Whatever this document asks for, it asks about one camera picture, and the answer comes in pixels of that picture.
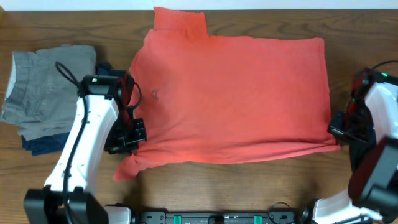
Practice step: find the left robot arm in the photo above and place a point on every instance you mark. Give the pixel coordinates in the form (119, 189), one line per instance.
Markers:
(104, 122)

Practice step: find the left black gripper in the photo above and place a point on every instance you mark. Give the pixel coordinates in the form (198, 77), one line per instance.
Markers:
(131, 144)

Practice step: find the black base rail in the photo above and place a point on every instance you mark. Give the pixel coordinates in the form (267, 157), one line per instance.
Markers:
(272, 215)

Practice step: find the black garment with logo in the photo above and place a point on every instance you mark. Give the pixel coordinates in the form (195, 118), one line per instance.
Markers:
(358, 150)

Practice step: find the red orange t-shirt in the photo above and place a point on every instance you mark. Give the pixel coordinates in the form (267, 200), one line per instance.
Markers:
(226, 100)

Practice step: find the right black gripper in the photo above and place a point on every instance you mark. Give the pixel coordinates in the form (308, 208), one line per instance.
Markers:
(334, 127)

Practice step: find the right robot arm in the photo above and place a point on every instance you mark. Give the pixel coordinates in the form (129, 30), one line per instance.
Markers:
(371, 195)

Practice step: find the folded navy garment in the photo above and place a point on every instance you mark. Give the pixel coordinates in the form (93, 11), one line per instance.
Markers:
(56, 142)

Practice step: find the folded grey shorts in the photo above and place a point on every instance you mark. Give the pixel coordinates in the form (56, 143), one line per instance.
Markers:
(39, 99)

